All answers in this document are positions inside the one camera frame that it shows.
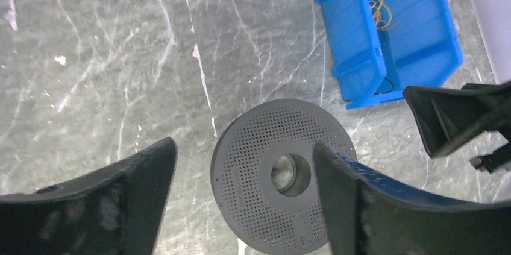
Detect dark grey cable spool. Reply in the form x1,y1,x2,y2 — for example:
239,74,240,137
210,99,356,254

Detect yellow wire bundle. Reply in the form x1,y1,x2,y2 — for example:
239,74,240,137
366,0,400,31

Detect blue plastic bin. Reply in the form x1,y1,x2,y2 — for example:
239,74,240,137
315,0,463,109

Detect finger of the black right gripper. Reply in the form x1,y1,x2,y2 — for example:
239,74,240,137
403,82,510,158

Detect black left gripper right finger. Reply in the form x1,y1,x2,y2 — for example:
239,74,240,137
313,142,510,254

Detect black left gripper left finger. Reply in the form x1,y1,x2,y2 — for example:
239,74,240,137
1,137,177,254

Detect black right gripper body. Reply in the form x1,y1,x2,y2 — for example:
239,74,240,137
469,117,511,174

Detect black wire bundle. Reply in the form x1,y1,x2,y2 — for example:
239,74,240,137
373,29,395,96

